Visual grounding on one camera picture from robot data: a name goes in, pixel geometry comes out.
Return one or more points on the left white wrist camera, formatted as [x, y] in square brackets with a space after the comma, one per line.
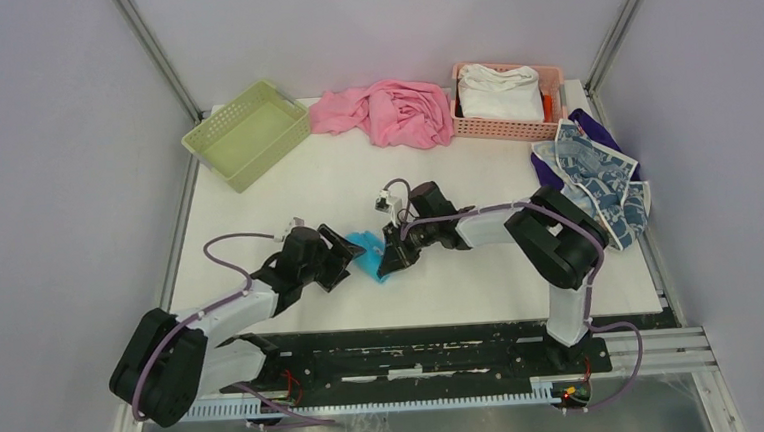
[292, 224]

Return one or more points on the orange item in basket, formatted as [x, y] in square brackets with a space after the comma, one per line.
[547, 107]

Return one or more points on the purple cloth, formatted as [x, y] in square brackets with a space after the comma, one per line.
[583, 151]

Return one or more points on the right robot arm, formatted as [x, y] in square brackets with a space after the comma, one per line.
[563, 243]

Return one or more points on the pink plastic basket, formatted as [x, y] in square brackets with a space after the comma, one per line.
[551, 83]

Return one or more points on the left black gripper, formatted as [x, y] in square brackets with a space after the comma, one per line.
[341, 253]

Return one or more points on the green plastic basket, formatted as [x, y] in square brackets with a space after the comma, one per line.
[246, 137]

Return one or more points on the blue white patterned cloth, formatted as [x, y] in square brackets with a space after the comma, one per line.
[622, 209]

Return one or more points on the blue towel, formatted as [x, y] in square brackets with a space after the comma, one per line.
[372, 257]

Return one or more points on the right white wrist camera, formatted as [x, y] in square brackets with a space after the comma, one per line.
[390, 205]

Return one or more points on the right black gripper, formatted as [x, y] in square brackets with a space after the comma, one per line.
[396, 253]

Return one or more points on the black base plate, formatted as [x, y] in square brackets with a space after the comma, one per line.
[414, 364]

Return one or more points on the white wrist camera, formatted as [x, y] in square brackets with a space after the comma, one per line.
[390, 205]
[292, 224]

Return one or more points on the white folded towel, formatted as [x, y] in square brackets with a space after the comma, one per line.
[512, 94]

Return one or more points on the white cable duct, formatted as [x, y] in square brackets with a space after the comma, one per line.
[245, 408]

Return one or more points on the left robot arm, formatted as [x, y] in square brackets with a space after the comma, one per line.
[170, 361]

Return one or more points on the pink towel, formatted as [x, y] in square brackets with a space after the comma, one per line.
[390, 112]

